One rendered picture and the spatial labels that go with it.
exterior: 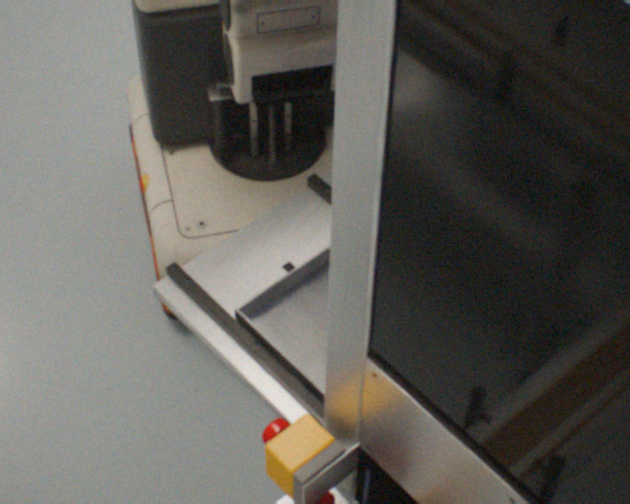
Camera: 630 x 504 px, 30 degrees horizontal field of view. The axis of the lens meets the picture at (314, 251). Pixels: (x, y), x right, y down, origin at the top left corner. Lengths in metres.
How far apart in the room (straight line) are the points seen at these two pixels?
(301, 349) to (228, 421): 0.99
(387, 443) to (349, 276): 0.25
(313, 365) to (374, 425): 0.32
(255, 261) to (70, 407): 1.03
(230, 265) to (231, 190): 0.94
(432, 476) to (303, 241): 0.60
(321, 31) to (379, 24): 1.35
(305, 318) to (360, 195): 0.63
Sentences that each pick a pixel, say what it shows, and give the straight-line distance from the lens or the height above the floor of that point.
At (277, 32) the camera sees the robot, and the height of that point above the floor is 0.81.
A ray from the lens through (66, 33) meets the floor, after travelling 3.64.
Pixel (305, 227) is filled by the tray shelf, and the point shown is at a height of 0.88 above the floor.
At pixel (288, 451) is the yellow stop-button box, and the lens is 1.44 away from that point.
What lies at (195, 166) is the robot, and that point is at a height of 0.28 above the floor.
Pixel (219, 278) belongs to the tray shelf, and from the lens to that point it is 1.79.
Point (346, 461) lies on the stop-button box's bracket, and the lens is 1.46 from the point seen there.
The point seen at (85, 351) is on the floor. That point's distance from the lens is 2.82.
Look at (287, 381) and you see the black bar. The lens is 1.65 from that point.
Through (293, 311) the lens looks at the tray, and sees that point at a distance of 1.74.
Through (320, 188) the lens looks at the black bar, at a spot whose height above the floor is 0.90.
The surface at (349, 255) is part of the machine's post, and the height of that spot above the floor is 1.35.
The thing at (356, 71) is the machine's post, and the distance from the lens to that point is 1.03.
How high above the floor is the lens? 2.27
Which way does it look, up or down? 50 degrees down
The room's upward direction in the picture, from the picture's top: 1 degrees clockwise
